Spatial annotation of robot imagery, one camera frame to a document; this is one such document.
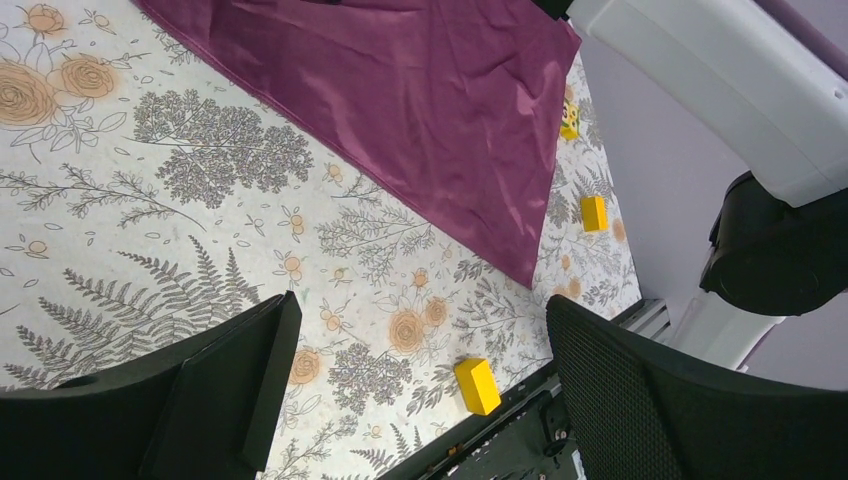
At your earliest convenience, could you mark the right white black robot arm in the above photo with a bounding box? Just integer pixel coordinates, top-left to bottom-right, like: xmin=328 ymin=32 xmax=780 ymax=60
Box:
xmin=540 ymin=1 xmax=847 ymax=370

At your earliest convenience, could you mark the yellow block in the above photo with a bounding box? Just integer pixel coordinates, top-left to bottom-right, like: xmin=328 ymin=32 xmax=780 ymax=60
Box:
xmin=580 ymin=196 xmax=608 ymax=232
xmin=454 ymin=358 xmax=501 ymax=416

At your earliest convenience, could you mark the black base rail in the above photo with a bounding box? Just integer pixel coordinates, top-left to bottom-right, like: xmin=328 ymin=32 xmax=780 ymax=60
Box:
xmin=378 ymin=362 xmax=581 ymax=479

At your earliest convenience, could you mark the floral tablecloth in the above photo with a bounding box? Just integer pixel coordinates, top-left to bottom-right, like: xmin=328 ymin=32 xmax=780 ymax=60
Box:
xmin=1 ymin=1 xmax=641 ymax=479

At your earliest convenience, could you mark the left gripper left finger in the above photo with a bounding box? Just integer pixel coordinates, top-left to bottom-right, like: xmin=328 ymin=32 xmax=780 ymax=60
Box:
xmin=1 ymin=292 xmax=302 ymax=479

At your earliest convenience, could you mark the yellow block at right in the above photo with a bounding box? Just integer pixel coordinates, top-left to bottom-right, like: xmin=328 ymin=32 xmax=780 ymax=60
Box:
xmin=580 ymin=196 xmax=608 ymax=232

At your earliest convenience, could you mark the yellow block near front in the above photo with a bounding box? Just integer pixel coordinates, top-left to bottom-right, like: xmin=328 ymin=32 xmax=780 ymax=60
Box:
xmin=454 ymin=358 xmax=501 ymax=416

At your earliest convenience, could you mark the purple satin napkin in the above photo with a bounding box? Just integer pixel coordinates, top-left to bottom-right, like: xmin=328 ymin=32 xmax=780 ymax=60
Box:
xmin=139 ymin=0 xmax=581 ymax=286

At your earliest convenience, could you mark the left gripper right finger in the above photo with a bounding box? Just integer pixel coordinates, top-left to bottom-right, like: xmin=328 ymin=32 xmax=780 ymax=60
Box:
xmin=546 ymin=295 xmax=847 ymax=479

